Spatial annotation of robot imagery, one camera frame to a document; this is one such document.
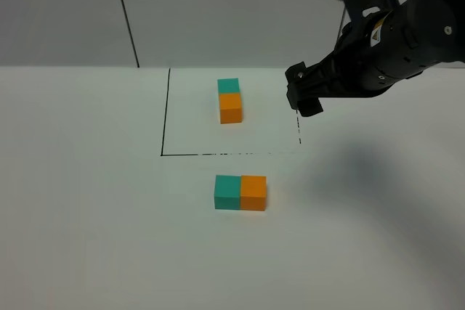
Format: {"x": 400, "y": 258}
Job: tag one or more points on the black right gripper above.
{"x": 383, "y": 50}

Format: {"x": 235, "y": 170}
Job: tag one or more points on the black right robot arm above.
{"x": 444, "y": 19}

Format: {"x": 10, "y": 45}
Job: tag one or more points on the teal template block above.
{"x": 228, "y": 86}

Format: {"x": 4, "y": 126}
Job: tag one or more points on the orange template block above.
{"x": 230, "y": 108}

